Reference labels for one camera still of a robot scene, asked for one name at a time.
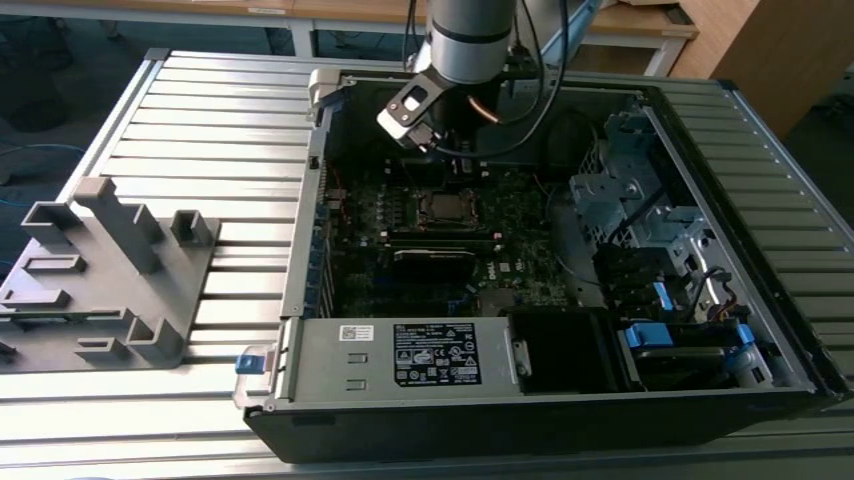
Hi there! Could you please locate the brown chipset heatsink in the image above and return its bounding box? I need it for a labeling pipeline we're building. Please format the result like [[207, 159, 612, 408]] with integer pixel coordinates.
[[477, 288, 520, 317]]

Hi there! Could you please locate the black drive wire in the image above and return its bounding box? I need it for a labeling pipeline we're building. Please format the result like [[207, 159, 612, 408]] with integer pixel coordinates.
[[692, 267, 730, 321]]

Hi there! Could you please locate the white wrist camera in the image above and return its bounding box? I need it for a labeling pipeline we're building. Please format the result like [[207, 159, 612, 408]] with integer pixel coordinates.
[[375, 82, 443, 151]]

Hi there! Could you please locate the beige case latch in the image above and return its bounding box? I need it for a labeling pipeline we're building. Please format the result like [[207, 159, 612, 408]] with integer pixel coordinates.
[[307, 68, 353, 124]]

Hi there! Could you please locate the wooden desk white frame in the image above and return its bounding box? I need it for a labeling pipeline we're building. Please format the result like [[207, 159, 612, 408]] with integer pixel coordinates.
[[0, 0, 700, 77]]

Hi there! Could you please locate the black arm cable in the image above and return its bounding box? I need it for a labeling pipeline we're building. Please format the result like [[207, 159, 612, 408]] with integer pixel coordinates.
[[429, 0, 569, 159], [519, 0, 555, 126]]

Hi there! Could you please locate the silver CPU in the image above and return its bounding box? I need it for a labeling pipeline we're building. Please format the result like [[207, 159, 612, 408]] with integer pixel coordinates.
[[425, 192, 472, 221]]

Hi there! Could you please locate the silver metal drive cage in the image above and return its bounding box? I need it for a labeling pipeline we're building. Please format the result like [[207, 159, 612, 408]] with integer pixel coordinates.
[[567, 107, 719, 281]]

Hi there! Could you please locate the tall blue drive clip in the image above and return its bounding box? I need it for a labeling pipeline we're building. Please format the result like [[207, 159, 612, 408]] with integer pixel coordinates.
[[731, 322, 759, 374]]

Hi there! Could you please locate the black RAM slot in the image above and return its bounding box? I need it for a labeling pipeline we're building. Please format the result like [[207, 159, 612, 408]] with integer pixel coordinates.
[[388, 238, 503, 251], [389, 229, 495, 241]]

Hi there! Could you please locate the silver power supply unit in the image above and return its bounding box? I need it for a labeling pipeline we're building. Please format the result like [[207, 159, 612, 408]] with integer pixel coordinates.
[[264, 315, 528, 401]]

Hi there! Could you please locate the wooden cabinet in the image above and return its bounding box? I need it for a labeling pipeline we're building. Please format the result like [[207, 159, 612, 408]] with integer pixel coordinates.
[[668, 0, 854, 139]]

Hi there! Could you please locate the grey plastic cable guide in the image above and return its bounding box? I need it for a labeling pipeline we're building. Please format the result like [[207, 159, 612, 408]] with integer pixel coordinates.
[[547, 199, 608, 309]]

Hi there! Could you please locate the small black graphics card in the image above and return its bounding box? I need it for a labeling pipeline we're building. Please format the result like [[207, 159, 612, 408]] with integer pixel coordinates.
[[391, 248, 479, 287]]

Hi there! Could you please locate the black open PC case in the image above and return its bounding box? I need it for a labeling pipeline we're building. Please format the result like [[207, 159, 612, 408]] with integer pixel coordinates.
[[231, 67, 854, 465]]

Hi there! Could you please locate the grey plastic parts rack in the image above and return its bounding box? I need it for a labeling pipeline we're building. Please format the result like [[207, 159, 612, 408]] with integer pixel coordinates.
[[0, 175, 223, 374]]

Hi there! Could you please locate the blue floor cable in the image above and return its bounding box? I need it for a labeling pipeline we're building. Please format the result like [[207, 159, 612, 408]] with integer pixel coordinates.
[[0, 142, 86, 157]]

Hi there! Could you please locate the wide blue drive latch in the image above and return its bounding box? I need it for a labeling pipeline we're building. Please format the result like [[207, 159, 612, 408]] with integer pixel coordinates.
[[623, 322, 672, 350]]

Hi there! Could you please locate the green motherboard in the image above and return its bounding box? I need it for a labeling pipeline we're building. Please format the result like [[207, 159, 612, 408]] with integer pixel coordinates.
[[325, 169, 588, 319]]

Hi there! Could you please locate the black hard disk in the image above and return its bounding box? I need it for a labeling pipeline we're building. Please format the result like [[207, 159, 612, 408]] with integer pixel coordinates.
[[630, 347, 728, 392]]

